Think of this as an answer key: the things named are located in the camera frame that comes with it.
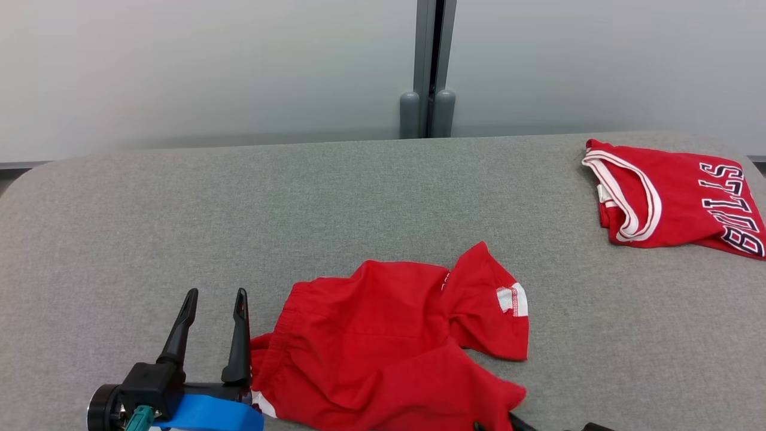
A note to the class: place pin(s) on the grey vertical partition frame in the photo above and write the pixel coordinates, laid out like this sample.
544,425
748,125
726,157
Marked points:
423,36

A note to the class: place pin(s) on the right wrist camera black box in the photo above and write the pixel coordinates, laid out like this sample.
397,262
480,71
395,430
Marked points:
592,427

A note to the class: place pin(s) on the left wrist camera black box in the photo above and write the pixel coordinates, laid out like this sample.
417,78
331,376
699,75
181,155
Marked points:
149,386

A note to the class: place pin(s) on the red white basketball jersey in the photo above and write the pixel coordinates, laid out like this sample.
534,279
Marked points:
676,197

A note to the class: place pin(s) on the grey cylindrical post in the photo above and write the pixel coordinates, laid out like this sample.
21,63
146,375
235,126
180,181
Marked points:
444,114
410,117

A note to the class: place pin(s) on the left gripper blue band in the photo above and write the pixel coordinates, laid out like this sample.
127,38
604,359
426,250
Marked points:
215,416

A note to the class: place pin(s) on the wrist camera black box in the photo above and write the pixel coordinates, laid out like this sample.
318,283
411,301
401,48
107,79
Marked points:
149,386
592,427

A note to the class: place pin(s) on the red shorts white stripe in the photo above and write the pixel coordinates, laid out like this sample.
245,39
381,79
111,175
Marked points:
371,347

